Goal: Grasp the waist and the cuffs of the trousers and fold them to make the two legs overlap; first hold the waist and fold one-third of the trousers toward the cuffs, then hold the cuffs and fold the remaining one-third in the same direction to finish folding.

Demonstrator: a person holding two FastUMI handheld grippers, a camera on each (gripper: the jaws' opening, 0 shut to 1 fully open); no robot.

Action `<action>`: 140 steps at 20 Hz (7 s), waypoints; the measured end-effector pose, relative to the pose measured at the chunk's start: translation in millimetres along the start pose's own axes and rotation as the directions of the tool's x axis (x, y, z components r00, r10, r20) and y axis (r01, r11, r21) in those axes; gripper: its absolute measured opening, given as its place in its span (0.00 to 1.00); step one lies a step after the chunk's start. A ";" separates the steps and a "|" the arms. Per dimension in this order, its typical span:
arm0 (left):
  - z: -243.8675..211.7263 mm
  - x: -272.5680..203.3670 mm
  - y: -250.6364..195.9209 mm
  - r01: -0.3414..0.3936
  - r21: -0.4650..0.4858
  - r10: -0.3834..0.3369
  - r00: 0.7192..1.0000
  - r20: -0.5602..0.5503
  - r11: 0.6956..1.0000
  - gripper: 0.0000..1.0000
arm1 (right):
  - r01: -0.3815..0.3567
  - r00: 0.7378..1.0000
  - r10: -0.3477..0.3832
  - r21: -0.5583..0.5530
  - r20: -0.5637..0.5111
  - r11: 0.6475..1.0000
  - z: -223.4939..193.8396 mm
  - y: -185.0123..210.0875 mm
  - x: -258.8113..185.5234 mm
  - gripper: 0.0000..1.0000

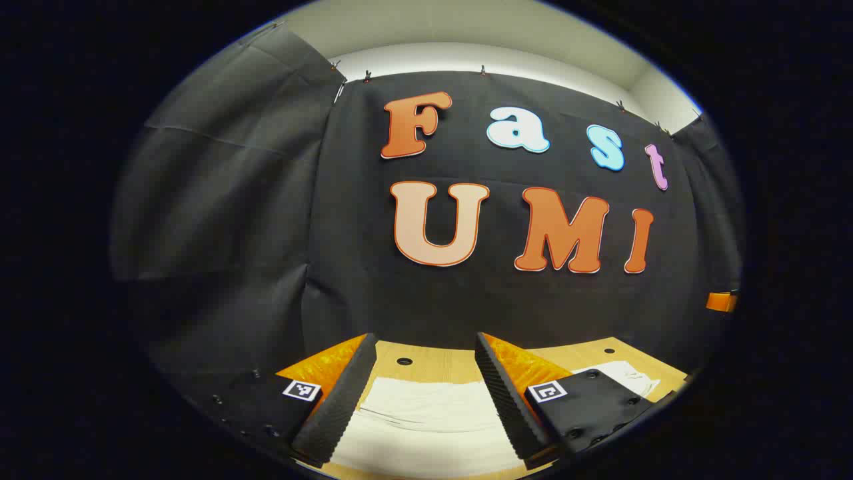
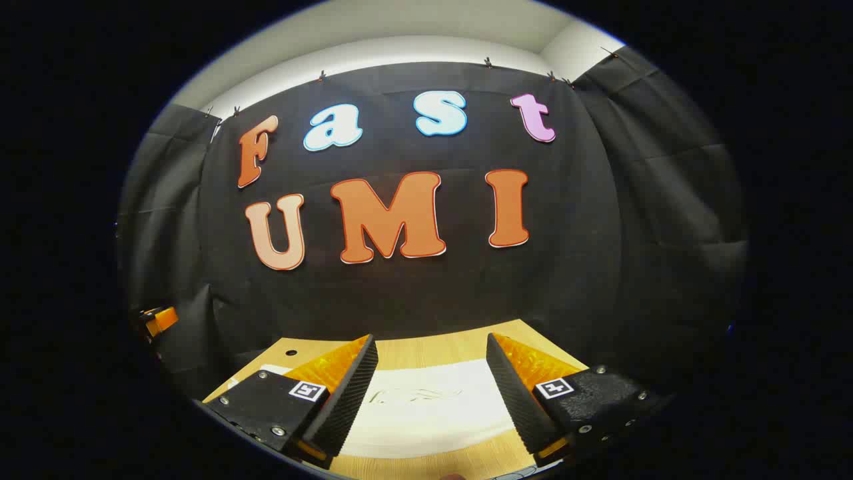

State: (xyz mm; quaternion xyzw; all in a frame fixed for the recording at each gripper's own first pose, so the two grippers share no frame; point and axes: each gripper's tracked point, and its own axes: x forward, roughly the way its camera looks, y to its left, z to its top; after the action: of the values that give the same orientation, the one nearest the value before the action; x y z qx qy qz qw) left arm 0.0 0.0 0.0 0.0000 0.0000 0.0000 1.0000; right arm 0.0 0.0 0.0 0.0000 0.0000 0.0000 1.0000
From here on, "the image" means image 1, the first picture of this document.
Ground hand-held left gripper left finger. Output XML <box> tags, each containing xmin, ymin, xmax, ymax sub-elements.
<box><xmin>193</xmin><ymin>332</ymin><xmax>379</xmax><ymax>467</ymax></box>

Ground white jeans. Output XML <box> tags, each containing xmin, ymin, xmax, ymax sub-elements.
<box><xmin>330</xmin><ymin>360</ymin><xmax>662</xmax><ymax>479</ymax></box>

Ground black backdrop cloth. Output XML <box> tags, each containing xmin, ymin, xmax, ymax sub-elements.
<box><xmin>110</xmin><ymin>21</ymin><xmax>746</xmax><ymax>427</ymax></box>

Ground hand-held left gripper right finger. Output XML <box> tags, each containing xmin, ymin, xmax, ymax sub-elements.
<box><xmin>474</xmin><ymin>331</ymin><xmax>658</xmax><ymax>471</ymax></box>

